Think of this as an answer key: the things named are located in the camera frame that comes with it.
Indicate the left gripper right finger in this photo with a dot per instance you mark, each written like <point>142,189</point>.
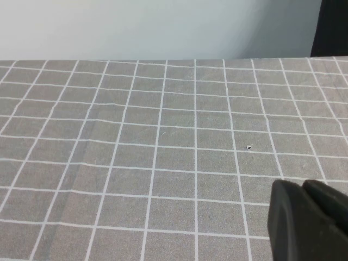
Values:
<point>329,201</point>

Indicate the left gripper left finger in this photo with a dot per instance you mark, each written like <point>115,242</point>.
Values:
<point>293,225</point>

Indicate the person's black trousers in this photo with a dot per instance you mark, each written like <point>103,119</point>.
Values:
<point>333,27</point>

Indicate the grey white-checked tablecloth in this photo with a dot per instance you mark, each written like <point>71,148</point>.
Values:
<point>152,152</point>

